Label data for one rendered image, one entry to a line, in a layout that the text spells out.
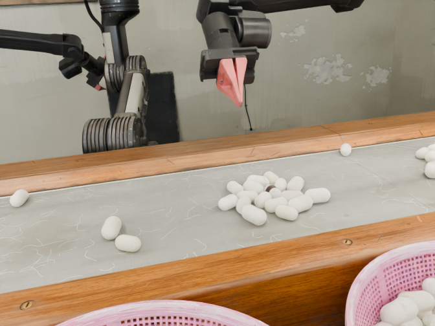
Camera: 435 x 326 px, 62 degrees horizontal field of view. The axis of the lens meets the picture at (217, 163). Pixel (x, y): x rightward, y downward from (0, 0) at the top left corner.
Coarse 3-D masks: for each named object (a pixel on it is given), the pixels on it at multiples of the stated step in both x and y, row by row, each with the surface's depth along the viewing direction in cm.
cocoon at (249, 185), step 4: (248, 180) 55; (244, 184) 55; (248, 184) 54; (252, 184) 54; (256, 184) 53; (260, 184) 53; (244, 188) 55; (248, 188) 54; (252, 188) 53; (256, 188) 53; (260, 188) 53; (256, 192) 53; (260, 192) 53
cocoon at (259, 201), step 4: (264, 192) 51; (260, 196) 50; (264, 196) 50; (268, 196) 50; (256, 200) 50; (260, 200) 49; (264, 200) 49; (256, 204) 50; (260, 204) 49; (264, 204) 49
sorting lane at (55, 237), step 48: (384, 144) 74; (48, 192) 60; (96, 192) 59; (144, 192) 58; (192, 192) 57; (336, 192) 54; (384, 192) 53; (432, 192) 52; (0, 240) 46; (48, 240) 46; (96, 240) 45; (144, 240) 44; (192, 240) 44; (240, 240) 43; (0, 288) 37
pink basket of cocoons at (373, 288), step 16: (384, 256) 33; (400, 256) 34; (416, 256) 35; (432, 256) 35; (368, 272) 32; (384, 272) 33; (400, 272) 34; (416, 272) 35; (432, 272) 35; (352, 288) 30; (368, 288) 31; (384, 288) 33; (400, 288) 34; (416, 288) 35; (352, 304) 28; (368, 304) 31; (384, 304) 33; (352, 320) 26; (368, 320) 31
